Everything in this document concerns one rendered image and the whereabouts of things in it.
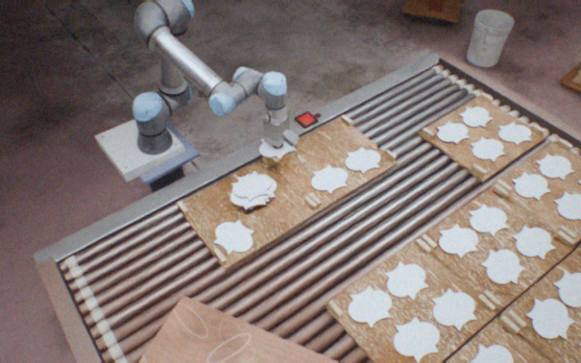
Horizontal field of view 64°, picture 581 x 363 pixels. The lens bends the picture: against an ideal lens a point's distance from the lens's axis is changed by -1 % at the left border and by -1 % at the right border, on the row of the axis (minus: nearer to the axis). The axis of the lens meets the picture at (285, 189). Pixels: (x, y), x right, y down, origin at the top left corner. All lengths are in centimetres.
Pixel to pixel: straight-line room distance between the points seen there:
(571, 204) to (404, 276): 73
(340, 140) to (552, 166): 85
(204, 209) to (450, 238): 89
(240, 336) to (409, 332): 51
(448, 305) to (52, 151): 295
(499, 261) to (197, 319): 101
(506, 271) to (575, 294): 21
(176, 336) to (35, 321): 158
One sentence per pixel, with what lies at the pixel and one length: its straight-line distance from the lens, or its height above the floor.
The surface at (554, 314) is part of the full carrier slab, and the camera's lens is 170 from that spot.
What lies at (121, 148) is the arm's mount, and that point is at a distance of 212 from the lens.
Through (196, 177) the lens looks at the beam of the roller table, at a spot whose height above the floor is 92.
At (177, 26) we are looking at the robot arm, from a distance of 178.
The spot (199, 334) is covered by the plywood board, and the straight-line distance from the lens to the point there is 140.
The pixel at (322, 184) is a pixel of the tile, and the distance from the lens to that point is 181.
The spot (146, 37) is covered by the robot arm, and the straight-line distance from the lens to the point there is 167.
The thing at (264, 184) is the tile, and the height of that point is 99.
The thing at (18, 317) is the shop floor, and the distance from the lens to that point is 296.
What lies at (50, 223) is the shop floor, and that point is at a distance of 326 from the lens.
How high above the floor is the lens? 230
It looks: 49 degrees down
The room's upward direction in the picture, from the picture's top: 2 degrees counter-clockwise
